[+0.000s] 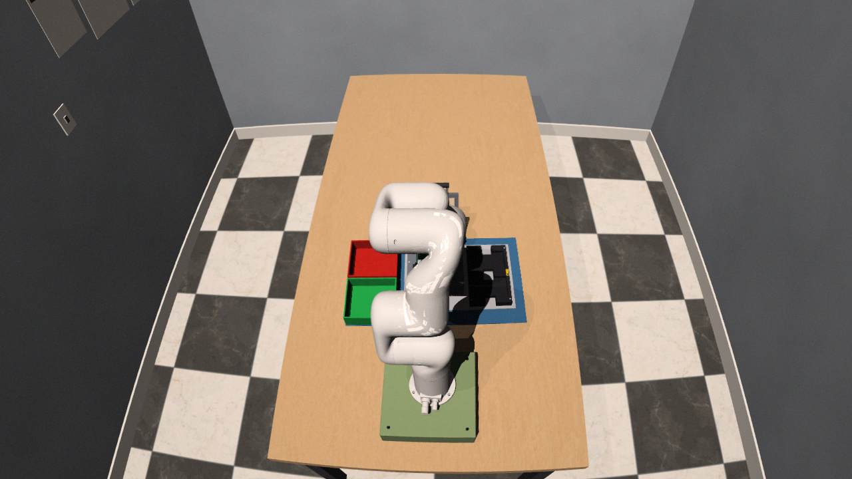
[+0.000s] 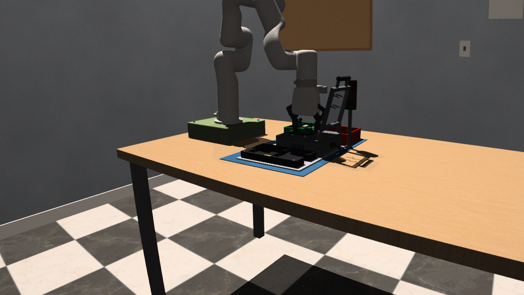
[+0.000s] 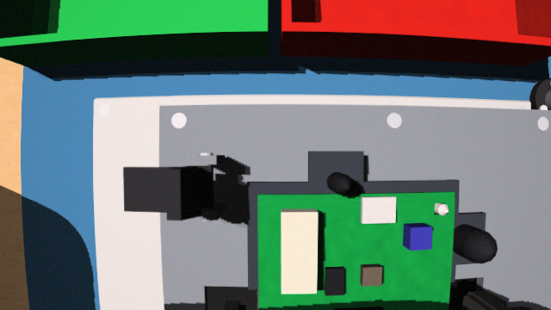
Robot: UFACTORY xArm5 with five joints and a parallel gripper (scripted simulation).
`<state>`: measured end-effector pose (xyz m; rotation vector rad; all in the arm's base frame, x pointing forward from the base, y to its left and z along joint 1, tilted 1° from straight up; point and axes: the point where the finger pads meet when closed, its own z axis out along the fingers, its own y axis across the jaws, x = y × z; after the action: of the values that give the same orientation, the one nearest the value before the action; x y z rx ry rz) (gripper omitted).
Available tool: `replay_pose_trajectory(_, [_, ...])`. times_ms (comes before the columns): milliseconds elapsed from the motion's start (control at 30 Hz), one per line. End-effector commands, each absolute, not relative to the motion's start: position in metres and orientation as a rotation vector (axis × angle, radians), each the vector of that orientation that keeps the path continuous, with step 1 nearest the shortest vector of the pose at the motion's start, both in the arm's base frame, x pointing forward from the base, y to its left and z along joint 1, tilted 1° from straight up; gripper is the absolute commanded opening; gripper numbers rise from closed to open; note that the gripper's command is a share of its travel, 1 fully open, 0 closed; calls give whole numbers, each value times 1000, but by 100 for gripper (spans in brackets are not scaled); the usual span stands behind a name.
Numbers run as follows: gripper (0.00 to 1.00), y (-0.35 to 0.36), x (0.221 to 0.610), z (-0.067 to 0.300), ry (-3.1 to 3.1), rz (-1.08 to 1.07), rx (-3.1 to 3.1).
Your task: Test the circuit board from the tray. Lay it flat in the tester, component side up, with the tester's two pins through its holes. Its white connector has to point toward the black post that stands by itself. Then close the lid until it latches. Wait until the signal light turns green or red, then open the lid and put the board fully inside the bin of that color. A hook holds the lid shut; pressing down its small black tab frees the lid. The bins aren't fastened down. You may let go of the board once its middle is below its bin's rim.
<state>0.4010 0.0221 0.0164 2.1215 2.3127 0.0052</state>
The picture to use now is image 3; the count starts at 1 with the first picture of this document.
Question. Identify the red bin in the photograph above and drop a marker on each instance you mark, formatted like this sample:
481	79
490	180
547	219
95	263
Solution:
525	26

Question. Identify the green open-top bin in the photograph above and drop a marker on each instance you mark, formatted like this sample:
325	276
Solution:
63	32

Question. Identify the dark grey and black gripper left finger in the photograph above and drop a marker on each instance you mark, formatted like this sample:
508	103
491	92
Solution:
234	305

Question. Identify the green circuit board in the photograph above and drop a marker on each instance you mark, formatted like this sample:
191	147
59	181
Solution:
380	251

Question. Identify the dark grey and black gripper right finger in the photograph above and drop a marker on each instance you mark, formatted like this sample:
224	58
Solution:
480	300

